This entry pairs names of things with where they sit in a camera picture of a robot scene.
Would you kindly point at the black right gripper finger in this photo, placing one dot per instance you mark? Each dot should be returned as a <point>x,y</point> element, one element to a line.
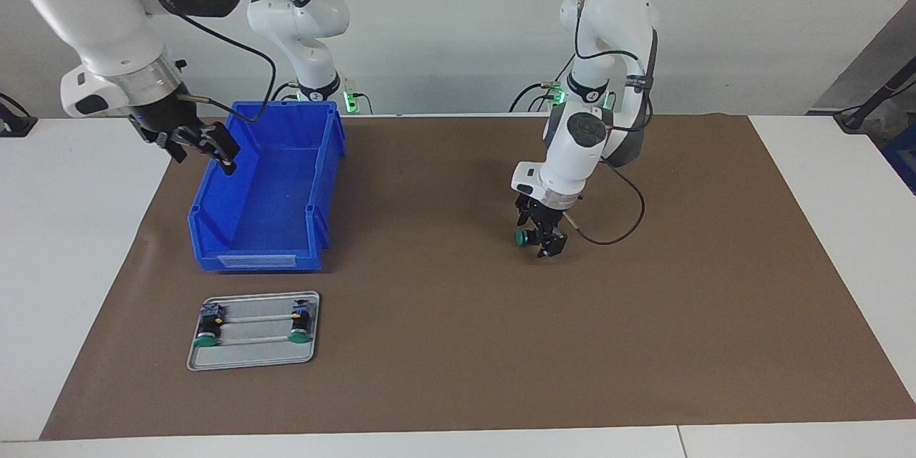
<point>172,147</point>
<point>220,147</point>

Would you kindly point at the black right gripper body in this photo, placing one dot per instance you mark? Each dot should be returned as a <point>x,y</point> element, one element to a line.
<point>168,118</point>

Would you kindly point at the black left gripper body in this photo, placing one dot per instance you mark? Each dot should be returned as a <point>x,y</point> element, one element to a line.
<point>545,218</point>

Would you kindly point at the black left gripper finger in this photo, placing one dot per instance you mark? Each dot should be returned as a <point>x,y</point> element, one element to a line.
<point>554,242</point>
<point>522,222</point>

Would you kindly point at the green push button switch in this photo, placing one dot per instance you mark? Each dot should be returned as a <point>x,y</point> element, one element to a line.
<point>526,237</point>
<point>300,325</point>

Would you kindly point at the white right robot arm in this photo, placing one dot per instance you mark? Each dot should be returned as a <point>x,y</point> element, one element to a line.
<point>93,7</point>

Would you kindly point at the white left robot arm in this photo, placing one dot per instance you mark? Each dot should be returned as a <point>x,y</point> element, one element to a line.
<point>580,150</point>

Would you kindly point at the green button with clear block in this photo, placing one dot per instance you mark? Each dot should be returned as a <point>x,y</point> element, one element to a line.
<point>209,329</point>

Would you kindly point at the blue plastic storage bin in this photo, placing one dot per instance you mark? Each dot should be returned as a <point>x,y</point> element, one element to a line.
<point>265,193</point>

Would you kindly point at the brown table mat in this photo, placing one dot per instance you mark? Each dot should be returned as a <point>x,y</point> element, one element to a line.
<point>465,336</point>

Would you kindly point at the silver metal tray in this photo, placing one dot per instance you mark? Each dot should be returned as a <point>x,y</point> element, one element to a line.
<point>250,358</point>

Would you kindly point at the black stand pole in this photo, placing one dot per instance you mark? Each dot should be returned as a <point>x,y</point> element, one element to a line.
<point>851,118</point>

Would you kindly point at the blue crate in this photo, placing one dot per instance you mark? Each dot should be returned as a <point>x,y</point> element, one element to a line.
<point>903,157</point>

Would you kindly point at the black clamp mount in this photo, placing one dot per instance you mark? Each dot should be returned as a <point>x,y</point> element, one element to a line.
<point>14,125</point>

